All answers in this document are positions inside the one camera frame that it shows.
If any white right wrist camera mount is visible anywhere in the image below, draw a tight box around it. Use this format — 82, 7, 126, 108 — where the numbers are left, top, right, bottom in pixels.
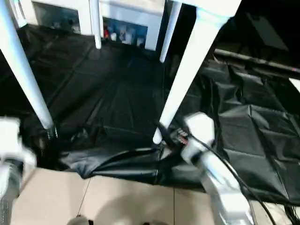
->
180, 112, 216, 165

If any dark robot left foot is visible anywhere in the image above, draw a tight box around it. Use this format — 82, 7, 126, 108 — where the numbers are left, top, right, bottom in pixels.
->
67, 217, 94, 225

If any white bottle blue print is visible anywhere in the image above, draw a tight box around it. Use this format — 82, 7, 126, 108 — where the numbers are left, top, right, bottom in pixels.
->
121, 29, 134, 44

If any large black box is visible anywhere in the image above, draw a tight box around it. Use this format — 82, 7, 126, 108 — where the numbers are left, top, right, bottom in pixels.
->
156, 4, 218, 64

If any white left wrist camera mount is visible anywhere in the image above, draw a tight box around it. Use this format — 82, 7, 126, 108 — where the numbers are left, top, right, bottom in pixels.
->
0, 116, 38, 168

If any black work mat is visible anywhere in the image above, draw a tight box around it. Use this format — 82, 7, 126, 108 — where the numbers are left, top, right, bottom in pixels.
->
0, 23, 300, 204

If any black floor cable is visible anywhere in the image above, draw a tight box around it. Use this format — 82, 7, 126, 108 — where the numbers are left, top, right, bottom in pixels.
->
283, 203, 300, 223

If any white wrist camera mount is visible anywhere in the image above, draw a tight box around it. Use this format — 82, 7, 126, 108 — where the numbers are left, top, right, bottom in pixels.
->
0, 116, 38, 168
180, 112, 216, 165

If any white glass-door cabinet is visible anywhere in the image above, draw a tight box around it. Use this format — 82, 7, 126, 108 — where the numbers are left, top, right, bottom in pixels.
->
14, 0, 165, 51

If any white flat board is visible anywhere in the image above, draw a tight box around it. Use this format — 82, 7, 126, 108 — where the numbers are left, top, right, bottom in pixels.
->
289, 78, 300, 93

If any silver metal bar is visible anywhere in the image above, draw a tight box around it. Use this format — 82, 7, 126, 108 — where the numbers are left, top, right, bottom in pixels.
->
214, 48, 300, 73

